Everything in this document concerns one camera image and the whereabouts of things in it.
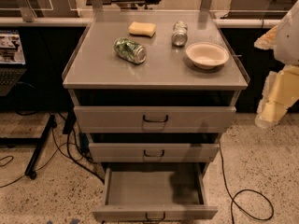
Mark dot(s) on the black desk leg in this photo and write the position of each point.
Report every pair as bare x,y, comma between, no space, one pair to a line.
41,141

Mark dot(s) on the open laptop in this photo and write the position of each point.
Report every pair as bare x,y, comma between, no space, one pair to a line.
12,60

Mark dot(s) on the green crushed soda can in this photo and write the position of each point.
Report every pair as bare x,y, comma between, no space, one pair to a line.
130,50

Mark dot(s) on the top grey drawer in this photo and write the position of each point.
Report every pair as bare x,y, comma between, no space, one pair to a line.
154,119

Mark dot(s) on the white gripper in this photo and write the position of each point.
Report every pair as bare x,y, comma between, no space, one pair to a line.
288,44

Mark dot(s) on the grey drawer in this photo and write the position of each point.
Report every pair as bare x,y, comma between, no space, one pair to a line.
153,152
153,192
154,119

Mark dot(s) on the middle grey drawer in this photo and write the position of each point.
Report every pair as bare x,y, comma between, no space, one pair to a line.
153,152

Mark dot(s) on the white paper bowl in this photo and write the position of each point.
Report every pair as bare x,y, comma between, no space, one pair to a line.
207,55

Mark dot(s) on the yellow sponge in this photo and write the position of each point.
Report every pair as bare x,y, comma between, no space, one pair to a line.
141,28

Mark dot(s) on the silver soda can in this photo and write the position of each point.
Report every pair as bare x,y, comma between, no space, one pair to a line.
179,34

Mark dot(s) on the bottom grey drawer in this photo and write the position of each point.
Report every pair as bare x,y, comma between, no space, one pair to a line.
153,192

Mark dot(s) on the grey drawer cabinet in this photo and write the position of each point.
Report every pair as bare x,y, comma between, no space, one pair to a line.
97,76

